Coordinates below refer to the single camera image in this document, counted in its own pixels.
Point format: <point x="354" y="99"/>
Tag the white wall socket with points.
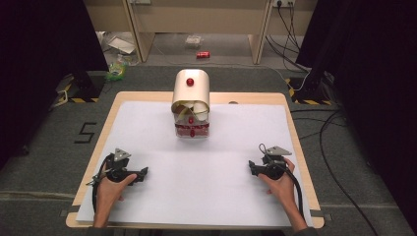
<point x="284" y="3"/>

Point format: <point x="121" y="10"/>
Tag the person's right hand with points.
<point x="283" y="188"/>

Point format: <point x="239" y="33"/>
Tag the person's left hand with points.
<point x="109" y="190"/>

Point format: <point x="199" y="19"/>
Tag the beige wooden desk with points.
<point x="196" y="18"/>

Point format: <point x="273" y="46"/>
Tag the red drink can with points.
<point x="203" y="54"/>

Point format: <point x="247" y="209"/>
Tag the cream roll-top storage box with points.
<point x="191" y="90"/>

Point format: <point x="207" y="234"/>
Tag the green plastic bag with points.
<point x="116" y="70"/>

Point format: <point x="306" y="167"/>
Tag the black stand base striped tape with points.
<point x="83" y="88"/>
<point x="309" y="90"/>

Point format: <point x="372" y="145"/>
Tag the white table sheet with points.
<point x="196" y="183"/>

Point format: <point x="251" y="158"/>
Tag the clear plastic packet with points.
<point x="193" y="40"/>

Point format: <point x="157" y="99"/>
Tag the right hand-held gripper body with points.
<point x="275" y="167"/>

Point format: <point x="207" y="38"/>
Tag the black curtain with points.
<point x="39" y="65"/>
<point x="373" y="82"/>

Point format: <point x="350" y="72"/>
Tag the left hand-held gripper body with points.
<point x="114" y="165"/>

